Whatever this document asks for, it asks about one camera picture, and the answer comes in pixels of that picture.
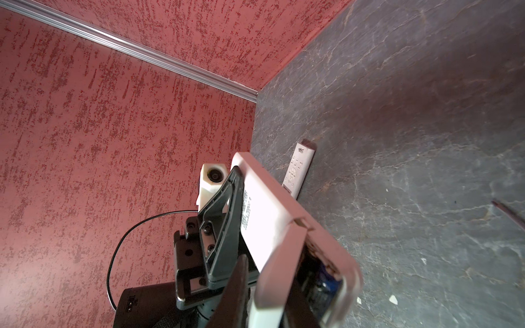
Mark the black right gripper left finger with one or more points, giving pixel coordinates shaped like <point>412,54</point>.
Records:
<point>232,308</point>

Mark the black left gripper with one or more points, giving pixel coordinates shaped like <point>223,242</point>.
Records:
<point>205,259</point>

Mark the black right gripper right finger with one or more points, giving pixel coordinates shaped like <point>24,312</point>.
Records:
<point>297,313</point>

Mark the white remote with batteries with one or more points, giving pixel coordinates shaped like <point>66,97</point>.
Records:
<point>268,210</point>

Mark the white battery cover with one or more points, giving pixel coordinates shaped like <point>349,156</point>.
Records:
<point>275,281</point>

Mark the orange black screwdriver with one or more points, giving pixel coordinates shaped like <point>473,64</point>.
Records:
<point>510,213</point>

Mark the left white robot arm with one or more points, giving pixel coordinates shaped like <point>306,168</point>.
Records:
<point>155,306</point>

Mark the white remote with screen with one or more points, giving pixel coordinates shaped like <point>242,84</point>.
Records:
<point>298,168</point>

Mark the blue AAA battery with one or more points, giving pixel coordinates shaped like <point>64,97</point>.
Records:
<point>321,291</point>

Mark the aluminium corner post left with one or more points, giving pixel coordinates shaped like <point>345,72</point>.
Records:
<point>78,27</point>

